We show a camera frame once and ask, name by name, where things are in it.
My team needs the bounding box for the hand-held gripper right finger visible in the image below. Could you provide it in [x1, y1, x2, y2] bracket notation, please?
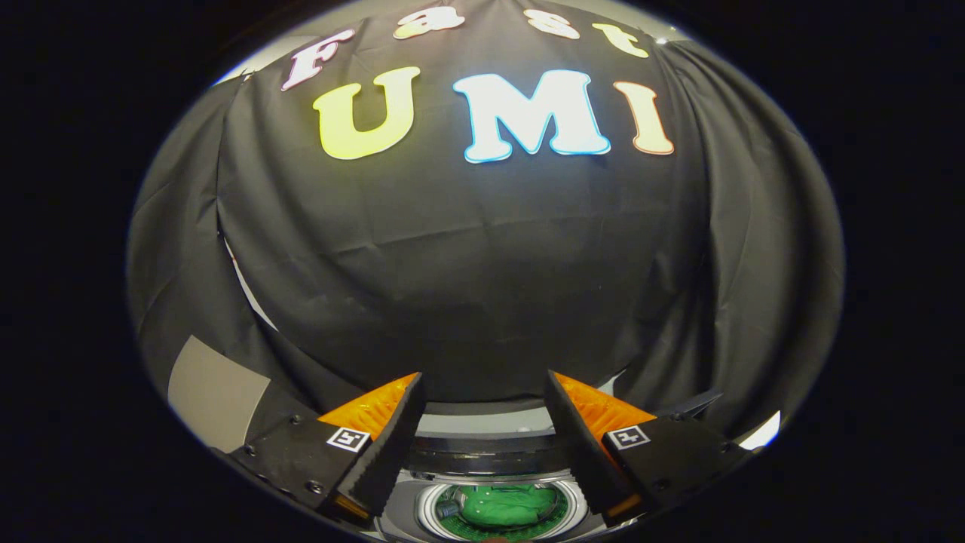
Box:
[544, 370, 755, 529]

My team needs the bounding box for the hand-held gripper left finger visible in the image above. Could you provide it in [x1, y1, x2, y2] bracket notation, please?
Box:
[226, 372, 427, 526]

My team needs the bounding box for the dark washing machine lid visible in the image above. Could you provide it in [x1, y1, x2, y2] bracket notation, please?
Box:
[411, 388, 725, 477]

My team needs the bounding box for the green polo shirt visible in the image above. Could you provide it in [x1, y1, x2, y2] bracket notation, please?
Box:
[452, 485, 563, 529]

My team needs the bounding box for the dark cabinet with beige front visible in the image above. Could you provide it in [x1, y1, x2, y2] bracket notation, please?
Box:
[167, 334, 357, 455]

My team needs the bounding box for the white flat board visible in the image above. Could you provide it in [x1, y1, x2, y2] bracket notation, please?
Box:
[739, 411, 783, 452]

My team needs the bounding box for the black backdrop cloth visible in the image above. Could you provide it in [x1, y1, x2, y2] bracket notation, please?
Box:
[127, 0, 846, 440]

